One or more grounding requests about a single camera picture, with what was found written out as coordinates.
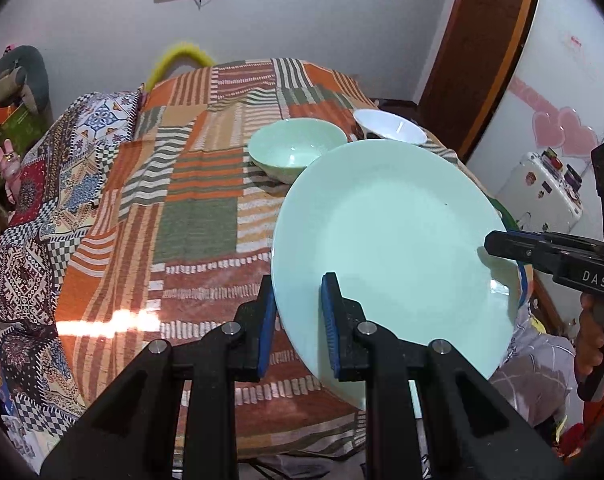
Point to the orange striped patchwork blanket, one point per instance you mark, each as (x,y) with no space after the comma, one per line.
(201,220)

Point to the mint green bowl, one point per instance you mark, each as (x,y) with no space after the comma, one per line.
(297,147)

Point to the green cardboard box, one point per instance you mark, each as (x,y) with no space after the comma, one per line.
(16,127)

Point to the small white fridge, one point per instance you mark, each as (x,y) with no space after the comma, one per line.
(537,195)

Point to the brown wooden door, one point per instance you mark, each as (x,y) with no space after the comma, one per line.
(477,50)

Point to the white bowl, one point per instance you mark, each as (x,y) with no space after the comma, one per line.
(389,127)

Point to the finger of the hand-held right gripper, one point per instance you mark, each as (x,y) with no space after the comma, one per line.
(512,247)
(523,285)

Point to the yellow foam noodle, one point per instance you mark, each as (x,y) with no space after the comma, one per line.
(181,52)

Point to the grey patterned cloth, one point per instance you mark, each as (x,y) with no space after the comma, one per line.
(537,370)

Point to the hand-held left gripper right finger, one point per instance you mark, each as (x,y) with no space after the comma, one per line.
(329,325)

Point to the mint green plate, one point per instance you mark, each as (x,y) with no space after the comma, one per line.
(397,260)

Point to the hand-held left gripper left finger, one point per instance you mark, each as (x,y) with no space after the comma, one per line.
(267,332)

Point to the patterned patchwork quilt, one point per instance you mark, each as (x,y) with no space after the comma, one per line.
(46,240)

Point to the green hoop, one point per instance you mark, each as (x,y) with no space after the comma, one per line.
(507,215)

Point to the pink bunny toy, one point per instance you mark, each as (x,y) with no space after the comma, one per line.
(9,165)

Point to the grey plush toy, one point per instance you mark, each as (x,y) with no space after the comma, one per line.
(24,75)

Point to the person's right hand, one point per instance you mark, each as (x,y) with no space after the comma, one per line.
(589,340)

